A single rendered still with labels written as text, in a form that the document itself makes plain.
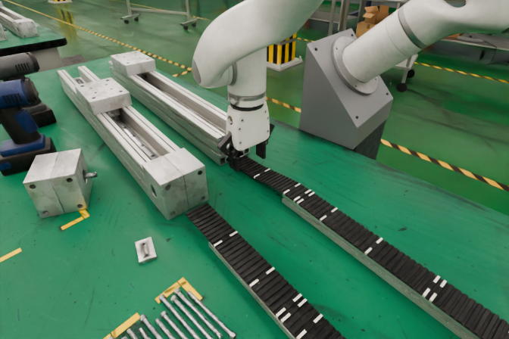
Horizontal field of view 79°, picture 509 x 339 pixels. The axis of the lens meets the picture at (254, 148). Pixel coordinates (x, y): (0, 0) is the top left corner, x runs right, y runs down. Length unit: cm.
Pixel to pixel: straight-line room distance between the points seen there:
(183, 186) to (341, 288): 35
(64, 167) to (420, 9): 85
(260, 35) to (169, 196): 35
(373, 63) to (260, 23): 46
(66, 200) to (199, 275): 33
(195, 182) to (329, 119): 43
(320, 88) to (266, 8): 43
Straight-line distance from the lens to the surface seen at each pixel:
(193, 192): 67
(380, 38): 89
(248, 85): 64
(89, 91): 102
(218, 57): 54
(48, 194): 75
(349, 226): 63
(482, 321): 59
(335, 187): 76
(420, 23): 86
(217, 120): 89
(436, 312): 59
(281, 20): 50
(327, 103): 89
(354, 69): 93
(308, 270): 59
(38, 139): 95
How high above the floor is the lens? 125
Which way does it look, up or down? 33 degrees down
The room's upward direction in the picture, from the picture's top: straight up
